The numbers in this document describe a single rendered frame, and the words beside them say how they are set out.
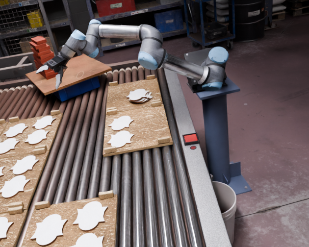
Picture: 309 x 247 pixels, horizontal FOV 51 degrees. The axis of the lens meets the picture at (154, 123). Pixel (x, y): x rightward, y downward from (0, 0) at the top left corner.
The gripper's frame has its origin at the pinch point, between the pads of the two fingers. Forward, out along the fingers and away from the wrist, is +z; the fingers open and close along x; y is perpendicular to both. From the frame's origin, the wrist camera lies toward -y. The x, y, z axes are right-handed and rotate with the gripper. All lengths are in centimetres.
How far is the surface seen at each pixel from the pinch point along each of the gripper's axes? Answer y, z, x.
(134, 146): -28, -10, -64
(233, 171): 75, -16, -140
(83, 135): -10.0, 7.9, -37.9
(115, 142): -25, -4, -55
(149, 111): 4, -24, -58
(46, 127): -1.0, 21.1, -16.3
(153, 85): 36, -35, -49
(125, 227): -72, 5, -80
